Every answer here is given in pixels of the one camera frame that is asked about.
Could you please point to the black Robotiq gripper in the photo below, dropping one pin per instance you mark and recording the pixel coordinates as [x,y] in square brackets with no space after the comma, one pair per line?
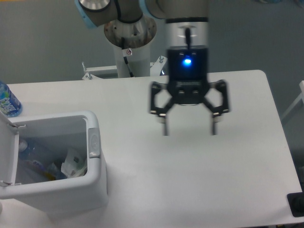
[188,85]

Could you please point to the white paper trash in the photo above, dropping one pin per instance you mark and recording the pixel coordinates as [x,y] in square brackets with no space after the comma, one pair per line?
[74,165]

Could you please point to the clear crushed plastic bottle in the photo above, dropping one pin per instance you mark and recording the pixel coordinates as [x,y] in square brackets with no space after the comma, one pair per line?
[30,150]

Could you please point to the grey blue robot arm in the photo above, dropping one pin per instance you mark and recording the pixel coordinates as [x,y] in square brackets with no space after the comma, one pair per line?
[186,22]

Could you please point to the white plastic trash can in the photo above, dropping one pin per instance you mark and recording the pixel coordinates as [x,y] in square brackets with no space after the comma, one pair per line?
[57,132]

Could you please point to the trash inside the can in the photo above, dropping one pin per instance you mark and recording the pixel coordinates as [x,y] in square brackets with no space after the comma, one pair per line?
[51,172]

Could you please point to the black device at table edge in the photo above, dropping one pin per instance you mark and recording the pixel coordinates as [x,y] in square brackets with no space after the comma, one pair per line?
[296,204]

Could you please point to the blue labelled water bottle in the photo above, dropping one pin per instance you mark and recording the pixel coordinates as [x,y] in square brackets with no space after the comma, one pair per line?
[9,103]

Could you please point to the white pedestal base bracket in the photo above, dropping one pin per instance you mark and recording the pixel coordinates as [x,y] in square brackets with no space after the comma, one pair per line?
[157,68]

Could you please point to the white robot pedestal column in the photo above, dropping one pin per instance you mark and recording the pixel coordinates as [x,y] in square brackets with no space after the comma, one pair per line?
[131,44]

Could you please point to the white frame at right edge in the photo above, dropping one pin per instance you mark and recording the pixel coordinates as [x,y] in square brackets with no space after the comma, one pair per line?
[294,107]

